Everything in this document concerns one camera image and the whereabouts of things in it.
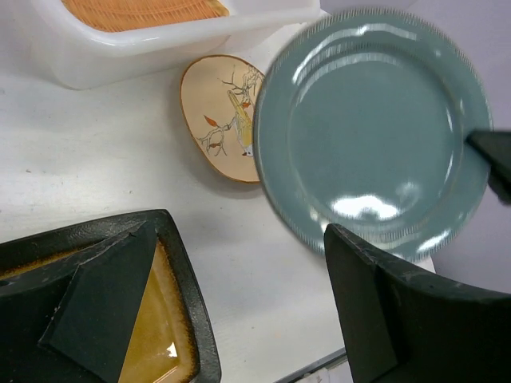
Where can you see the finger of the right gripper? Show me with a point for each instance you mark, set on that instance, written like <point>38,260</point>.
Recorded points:
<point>494,147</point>

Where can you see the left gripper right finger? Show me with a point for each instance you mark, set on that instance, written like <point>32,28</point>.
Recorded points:
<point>402,323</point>

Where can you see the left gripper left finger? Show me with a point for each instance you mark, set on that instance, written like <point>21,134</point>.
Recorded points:
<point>72,320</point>

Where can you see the blue-grey round plate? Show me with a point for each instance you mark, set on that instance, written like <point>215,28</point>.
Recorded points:
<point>362,121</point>

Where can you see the round bird pattern plate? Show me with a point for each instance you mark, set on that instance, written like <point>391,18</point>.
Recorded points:
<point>218,94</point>

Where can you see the woven bamboo plate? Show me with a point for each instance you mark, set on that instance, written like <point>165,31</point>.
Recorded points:
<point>121,15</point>

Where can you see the white plastic bin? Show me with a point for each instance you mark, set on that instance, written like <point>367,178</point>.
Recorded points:
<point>81,57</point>

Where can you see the black square amber plate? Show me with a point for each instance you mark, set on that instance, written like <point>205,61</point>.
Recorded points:
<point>172,339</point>

